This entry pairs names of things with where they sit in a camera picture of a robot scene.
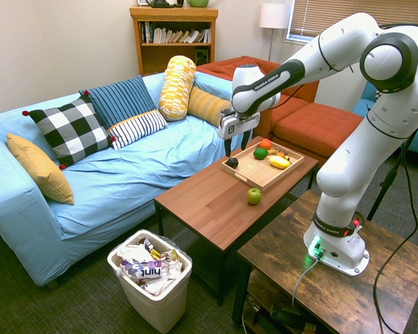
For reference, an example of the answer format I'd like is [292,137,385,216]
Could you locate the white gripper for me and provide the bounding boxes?
[218,110,261,159]

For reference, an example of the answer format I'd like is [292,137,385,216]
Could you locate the green apple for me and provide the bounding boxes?
[247,187,263,205]

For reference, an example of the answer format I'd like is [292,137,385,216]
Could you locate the wooden serving tray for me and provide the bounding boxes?
[221,140,305,193]

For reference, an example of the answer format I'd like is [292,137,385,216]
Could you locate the yellow oval fruit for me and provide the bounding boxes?
[268,155,292,170]

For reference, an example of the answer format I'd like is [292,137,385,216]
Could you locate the yellow striped pillow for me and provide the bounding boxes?
[187,86,232,127]

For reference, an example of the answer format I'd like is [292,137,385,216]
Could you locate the brown wooden coffee table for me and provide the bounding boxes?
[154,135,320,307]

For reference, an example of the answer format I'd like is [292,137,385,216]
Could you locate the orange sectional sofa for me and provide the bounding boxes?
[196,55,365,166]

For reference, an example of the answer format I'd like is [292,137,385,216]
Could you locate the yellow patterned bolster pillow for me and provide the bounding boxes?
[157,55,197,122]

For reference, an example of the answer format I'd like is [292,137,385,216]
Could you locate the black speaker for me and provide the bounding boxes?
[194,48,210,66]

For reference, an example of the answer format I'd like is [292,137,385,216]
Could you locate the white navy striped pillow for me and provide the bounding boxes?
[107,109,169,151]

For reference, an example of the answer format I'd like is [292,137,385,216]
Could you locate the light blue sofa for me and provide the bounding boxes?
[0,71,238,287]

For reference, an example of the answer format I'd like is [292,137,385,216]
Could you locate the wooden bookshelf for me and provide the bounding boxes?
[129,5,219,77]

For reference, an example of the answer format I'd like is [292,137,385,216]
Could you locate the row of books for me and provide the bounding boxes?
[141,21,212,45]

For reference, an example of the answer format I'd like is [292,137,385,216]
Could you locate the blue striped pillow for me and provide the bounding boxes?
[78,74,158,131]

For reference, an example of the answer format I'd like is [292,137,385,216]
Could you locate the white floor lamp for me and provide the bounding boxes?
[259,3,292,62]

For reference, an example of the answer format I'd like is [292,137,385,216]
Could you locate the black tripod stand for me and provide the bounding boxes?
[365,127,418,222]

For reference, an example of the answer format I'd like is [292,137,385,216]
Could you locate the crumpled hint wrapper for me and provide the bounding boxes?
[119,257,172,283]

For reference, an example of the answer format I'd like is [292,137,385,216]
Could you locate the black white object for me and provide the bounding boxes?
[139,0,185,9]

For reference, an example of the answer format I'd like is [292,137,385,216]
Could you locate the window blinds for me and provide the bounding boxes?
[286,0,418,45]

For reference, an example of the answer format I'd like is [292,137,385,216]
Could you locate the black white checkered pillow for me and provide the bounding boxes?
[22,94,117,171]

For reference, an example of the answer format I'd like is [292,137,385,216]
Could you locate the white trash bin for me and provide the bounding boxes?
[107,228,194,326]

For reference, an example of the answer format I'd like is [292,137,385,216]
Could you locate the black power strip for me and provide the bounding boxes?
[242,294,320,332]

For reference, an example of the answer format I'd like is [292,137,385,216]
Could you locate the rustic dark wood table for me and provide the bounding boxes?
[231,189,418,334]

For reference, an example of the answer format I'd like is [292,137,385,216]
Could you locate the plain mustard yellow pillow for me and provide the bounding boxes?
[6,133,75,206]

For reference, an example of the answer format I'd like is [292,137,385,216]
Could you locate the grey cable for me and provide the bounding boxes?
[291,255,322,310]

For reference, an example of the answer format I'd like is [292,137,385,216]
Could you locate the black cable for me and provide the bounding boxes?
[372,141,418,334]

